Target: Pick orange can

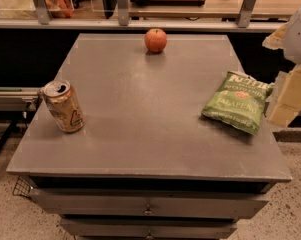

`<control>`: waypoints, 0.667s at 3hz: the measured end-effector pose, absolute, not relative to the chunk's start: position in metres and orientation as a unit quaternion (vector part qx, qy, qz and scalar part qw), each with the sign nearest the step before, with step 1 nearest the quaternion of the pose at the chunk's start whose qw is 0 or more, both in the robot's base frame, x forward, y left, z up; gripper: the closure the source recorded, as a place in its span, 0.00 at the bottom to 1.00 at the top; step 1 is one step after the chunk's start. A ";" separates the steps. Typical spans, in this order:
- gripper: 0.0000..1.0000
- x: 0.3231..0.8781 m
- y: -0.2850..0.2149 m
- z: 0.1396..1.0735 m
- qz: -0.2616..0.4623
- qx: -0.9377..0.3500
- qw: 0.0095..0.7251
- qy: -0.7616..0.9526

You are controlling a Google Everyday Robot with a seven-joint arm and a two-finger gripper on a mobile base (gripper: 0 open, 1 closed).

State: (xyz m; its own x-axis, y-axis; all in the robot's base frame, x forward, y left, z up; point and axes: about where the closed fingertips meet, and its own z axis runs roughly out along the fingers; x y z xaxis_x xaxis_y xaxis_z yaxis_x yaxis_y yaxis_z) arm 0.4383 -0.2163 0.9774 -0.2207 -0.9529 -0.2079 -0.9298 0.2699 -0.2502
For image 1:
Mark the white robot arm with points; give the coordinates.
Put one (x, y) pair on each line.
(292, 42)

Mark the lower grey drawer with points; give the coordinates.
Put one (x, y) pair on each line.
(148, 229)

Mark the metal railing frame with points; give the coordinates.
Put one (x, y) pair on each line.
(254, 16)

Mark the grey drawer cabinet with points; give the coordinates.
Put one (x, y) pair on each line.
(144, 130)

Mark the grey drawer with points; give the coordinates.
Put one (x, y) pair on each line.
(215, 205)
(148, 229)

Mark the green jalapeno chips bag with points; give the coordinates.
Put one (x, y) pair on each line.
(239, 101)

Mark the orange soda can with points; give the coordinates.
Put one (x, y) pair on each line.
(61, 100)

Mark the upper grey drawer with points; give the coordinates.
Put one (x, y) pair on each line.
(215, 205)

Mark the colourful bag behind glass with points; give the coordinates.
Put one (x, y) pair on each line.
(60, 8)

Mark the wire mesh basket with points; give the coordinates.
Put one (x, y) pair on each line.
(22, 188)

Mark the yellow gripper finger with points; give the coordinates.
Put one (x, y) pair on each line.
(285, 100)
(275, 40)

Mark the red apple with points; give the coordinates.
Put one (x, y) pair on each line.
(155, 40)

